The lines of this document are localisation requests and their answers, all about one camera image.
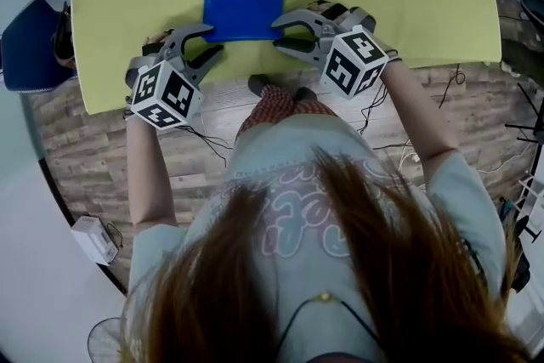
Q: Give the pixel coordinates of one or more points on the person's red checked trousers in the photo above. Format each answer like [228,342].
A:
[276,106]

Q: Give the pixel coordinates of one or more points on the grey round chair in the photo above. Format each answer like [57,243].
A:
[533,8]

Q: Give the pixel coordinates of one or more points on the person's left forearm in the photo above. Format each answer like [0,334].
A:
[149,174]

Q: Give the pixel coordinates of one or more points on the person's dark shoe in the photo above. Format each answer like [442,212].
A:
[257,85]
[306,93]

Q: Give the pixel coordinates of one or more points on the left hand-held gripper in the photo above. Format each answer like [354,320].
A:
[170,93]

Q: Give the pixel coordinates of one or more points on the person's left dark shoe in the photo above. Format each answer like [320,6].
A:
[257,85]

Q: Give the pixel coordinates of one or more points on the blue chair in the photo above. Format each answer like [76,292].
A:
[30,42]

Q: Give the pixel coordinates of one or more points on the person's right hand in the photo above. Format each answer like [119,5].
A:
[329,8]

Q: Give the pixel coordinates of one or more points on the black tripod stand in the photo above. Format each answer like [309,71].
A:
[523,127]

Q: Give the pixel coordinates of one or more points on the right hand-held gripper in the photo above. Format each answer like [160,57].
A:
[353,64]

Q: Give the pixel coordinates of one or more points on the black equipment pile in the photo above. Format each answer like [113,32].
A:
[520,274]

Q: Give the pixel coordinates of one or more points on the person's right forearm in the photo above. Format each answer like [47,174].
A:
[412,115]

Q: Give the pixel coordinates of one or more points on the blue cloth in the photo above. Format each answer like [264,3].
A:
[242,0]

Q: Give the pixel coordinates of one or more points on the person's right dark shoe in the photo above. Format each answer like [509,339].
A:
[306,93]

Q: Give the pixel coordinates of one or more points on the person's pale printed t-shirt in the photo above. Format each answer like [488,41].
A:
[297,140]

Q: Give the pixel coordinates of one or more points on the person's left hand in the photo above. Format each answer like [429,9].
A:
[157,44]

